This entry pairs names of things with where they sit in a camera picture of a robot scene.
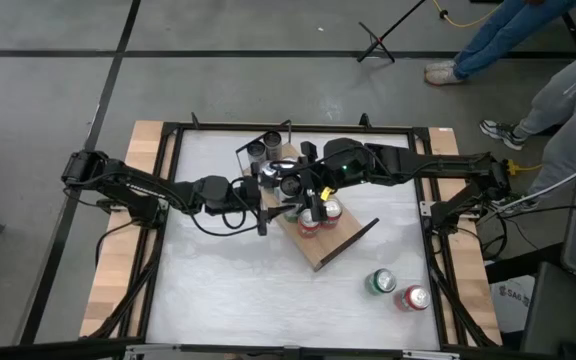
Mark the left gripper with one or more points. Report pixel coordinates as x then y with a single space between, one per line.
218 192

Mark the person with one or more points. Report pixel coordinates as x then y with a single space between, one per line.
498 35
568 100

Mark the black tripod stand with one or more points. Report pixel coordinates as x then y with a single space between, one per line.
380 40

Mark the green Sprite can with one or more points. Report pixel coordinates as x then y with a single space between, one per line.
380 281
292 216

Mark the white labelled box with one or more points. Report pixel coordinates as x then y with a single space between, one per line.
510 310

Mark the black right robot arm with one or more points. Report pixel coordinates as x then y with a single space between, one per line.
443 162

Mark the red Fanta can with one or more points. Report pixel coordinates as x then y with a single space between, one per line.
333 211
413 298
308 222

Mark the dark grey cabinet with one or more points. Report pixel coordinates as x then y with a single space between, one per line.
553 310

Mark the yellow tag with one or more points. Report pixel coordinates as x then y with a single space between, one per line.
325 192

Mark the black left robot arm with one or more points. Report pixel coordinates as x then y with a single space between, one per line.
138 185

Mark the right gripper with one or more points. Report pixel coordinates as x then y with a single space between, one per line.
340 160

